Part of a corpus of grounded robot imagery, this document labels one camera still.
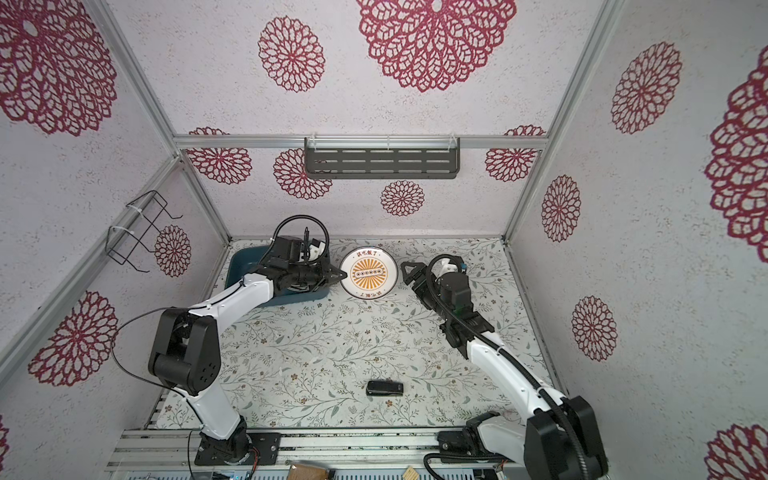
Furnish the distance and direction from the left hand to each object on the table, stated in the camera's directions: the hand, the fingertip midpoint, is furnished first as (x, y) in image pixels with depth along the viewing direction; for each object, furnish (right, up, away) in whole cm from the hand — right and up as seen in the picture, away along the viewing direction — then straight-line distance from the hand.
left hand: (346, 278), depth 88 cm
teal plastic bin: (-41, +6, +25) cm, 48 cm away
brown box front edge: (-6, -43, -20) cm, 48 cm away
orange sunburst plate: (+7, +2, 0) cm, 8 cm away
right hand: (+17, +3, -9) cm, 20 cm away
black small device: (+12, -30, -4) cm, 33 cm away
